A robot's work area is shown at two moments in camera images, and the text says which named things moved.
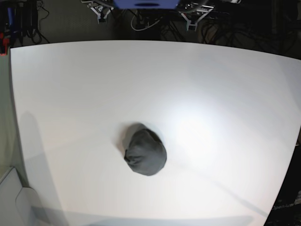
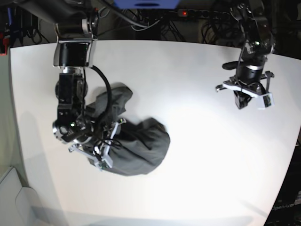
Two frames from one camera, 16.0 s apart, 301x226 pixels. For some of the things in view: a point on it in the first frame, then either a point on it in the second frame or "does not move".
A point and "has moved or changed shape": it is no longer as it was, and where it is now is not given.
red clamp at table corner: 5,42 does not move
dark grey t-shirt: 146,153 has moved or changed shape
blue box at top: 146,4 does not move
